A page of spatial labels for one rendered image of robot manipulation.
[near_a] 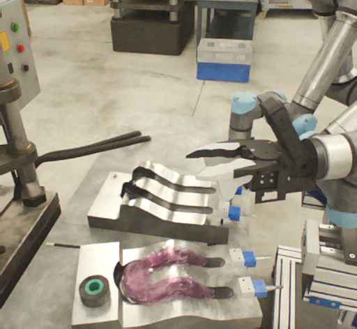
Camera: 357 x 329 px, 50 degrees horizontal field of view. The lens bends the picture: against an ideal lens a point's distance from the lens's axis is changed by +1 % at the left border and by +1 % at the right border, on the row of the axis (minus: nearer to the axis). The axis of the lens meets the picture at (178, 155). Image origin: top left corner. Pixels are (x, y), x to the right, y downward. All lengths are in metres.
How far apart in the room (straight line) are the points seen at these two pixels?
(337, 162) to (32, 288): 0.98
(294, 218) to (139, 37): 3.39
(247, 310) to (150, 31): 4.40
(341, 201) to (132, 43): 4.73
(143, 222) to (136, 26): 4.10
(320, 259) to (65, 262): 0.79
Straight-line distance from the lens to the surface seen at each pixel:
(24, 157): 1.46
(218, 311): 1.14
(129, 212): 1.33
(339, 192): 0.75
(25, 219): 1.57
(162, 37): 5.18
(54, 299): 1.28
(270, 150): 0.62
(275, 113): 0.59
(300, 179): 0.67
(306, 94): 1.17
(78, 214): 1.51
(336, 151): 0.66
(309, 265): 1.17
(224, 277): 1.21
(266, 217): 2.67
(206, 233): 1.33
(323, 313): 2.01
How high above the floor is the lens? 1.81
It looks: 35 degrees down
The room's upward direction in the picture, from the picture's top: straight up
